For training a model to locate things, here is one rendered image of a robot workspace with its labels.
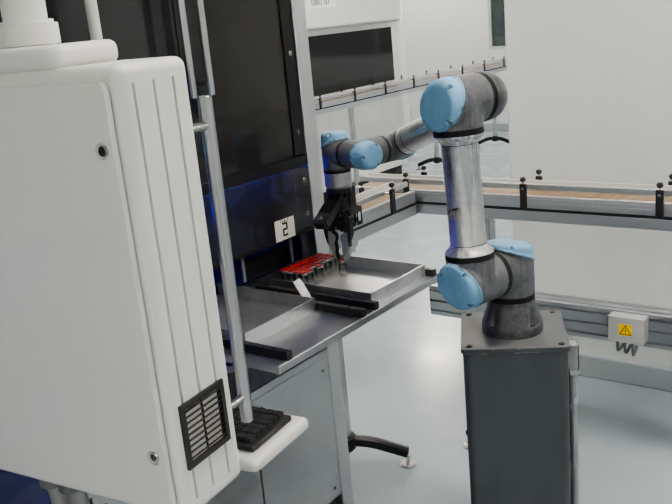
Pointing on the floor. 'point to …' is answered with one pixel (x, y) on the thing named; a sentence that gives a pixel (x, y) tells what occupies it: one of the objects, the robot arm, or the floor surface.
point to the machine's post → (311, 244)
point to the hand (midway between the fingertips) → (340, 258)
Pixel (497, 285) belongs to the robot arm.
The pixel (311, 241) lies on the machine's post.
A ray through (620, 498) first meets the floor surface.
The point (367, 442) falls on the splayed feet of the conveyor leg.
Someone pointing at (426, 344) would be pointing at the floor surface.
